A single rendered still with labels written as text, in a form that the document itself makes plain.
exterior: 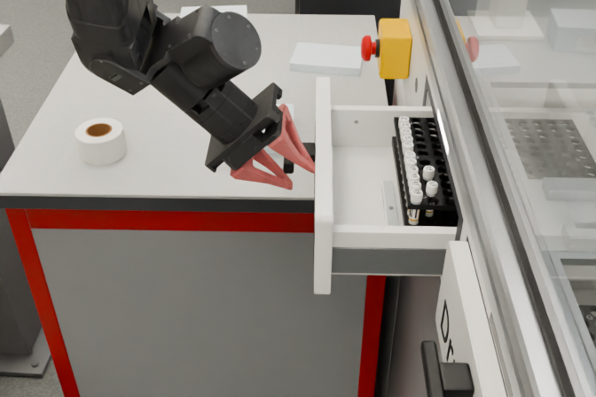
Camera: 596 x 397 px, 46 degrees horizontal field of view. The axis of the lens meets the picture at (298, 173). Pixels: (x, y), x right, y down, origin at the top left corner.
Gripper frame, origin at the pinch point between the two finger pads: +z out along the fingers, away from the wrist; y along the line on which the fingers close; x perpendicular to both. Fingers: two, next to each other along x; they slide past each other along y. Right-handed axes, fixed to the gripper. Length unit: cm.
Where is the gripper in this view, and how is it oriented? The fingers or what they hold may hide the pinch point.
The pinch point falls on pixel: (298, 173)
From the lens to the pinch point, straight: 79.9
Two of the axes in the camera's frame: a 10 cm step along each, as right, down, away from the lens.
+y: 7.2, -5.4, -4.3
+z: 6.9, 5.9, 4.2
